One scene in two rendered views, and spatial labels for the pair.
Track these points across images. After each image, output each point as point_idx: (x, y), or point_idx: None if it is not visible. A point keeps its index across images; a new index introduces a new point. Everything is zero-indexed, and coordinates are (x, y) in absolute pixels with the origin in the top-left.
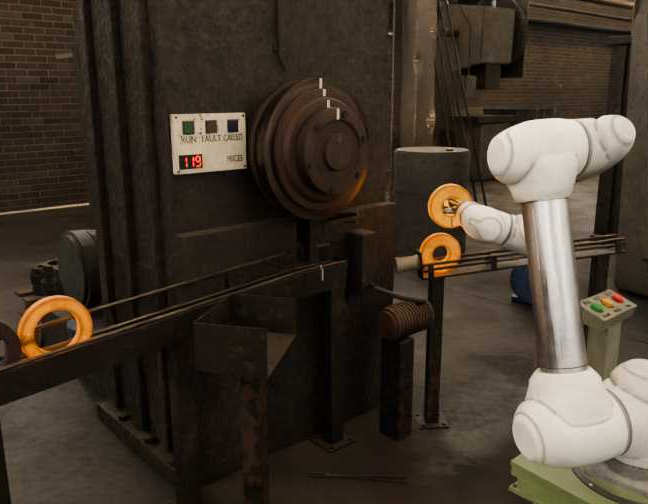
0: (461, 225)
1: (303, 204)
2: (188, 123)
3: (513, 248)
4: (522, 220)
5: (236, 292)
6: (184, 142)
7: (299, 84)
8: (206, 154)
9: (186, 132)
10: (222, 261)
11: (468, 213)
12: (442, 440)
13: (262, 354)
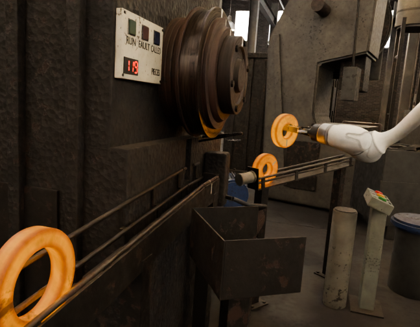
0: (323, 141)
1: (212, 122)
2: (133, 22)
3: (363, 157)
4: (374, 135)
5: (175, 207)
6: (128, 43)
7: (214, 8)
8: (140, 61)
9: (131, 32)
10: (149, 177)
11: (341, 130)
12: (273, 315)
13: (298, 265)
